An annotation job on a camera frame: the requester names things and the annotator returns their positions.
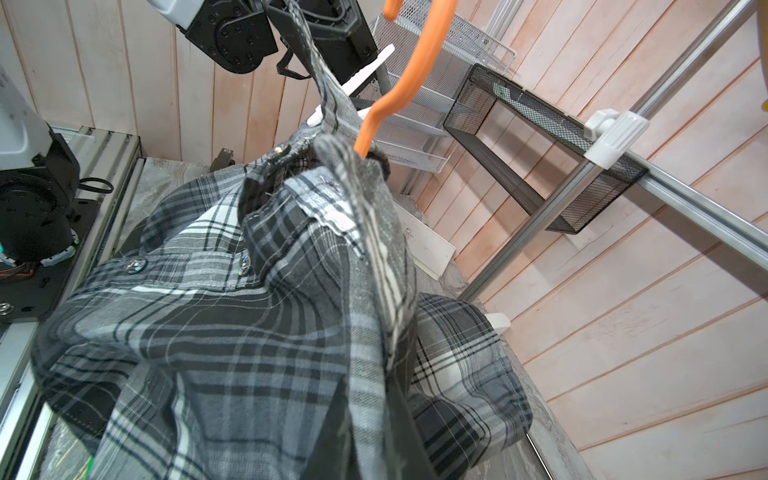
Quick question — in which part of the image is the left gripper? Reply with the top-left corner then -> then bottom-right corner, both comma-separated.
266,0 -> 378,84

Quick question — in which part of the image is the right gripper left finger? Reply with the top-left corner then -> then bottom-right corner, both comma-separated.
301,377 -> 360,480

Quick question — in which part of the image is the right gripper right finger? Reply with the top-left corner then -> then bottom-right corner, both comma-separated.
384,377 -> 437,480

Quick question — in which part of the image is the orange hanger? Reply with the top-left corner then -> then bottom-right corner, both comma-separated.
354,0 -> 458,158

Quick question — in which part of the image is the grey plaid shirt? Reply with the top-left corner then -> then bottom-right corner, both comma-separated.
31,2 -> 532,479

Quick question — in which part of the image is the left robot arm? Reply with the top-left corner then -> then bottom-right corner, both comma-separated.
1,1 -> 319,165

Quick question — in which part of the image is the black mesh shelf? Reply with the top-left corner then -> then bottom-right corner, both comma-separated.
442,62 -> 650,235

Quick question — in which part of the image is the metal clothes rack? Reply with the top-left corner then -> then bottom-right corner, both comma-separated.
458,0 -> 768,337

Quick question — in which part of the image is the white wire shelf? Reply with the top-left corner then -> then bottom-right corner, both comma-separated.
352,1 -> 517,173

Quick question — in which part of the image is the aluminium front rail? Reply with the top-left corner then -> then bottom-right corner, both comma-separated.
1,127 -> 144,479

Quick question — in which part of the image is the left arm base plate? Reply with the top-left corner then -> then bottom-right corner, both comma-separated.
1,199 -> 100,324

